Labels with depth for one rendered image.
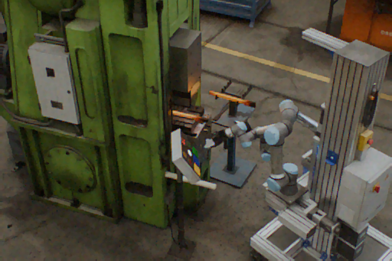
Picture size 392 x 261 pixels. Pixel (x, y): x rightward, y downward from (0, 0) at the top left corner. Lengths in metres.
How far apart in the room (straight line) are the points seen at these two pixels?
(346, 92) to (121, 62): 1.67
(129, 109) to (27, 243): 1.60
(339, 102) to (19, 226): 3.13
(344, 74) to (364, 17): 4.07
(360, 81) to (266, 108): 3.03
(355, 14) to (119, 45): 4.28
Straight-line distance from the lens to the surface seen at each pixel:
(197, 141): 4.62
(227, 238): 5.00
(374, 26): 7.67
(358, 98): 3.64
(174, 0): 4.13
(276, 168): 3.99
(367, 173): 3.94
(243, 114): 5.18
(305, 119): 4.45
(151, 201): 4.89
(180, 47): 4.13
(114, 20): 3.96
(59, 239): 5.16
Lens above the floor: 3.78
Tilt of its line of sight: 36 degrees down
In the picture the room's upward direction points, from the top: 1 degrees counter-clockwise
